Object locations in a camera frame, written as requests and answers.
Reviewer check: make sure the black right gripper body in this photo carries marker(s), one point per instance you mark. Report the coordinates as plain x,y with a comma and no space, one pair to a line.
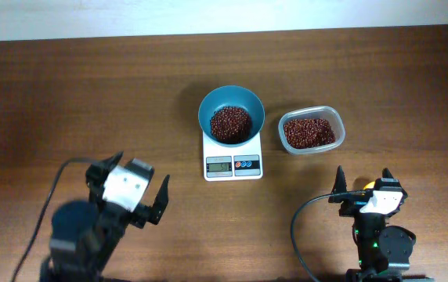
351,209

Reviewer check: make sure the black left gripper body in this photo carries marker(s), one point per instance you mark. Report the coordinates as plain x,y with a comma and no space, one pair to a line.
140,213

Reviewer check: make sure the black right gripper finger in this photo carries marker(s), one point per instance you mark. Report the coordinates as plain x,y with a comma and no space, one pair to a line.
386,174
339,187

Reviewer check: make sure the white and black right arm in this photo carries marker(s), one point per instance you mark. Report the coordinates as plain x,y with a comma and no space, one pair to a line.
383,250

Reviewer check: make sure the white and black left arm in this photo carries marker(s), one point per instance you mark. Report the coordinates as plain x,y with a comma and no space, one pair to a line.
85,233

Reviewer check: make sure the white digital kitchen scale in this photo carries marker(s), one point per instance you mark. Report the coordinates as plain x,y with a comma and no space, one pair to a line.
224,162

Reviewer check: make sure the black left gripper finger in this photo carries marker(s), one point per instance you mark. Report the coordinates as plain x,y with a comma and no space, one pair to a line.
108,164
160,202

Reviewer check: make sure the red beans in container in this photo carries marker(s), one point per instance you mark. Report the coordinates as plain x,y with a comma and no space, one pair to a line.
308,133

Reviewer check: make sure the blue-grey plastic bowl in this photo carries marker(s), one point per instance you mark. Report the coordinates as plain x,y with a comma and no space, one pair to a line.
231,96

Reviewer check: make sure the yellow plastic scoop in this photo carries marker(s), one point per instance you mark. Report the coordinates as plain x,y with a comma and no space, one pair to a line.
369,186

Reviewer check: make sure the red beans in bowl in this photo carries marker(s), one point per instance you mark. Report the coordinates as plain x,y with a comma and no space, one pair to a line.
231,125

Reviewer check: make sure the clear plastic bean container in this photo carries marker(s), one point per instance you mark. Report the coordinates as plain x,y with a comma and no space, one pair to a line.
324,112

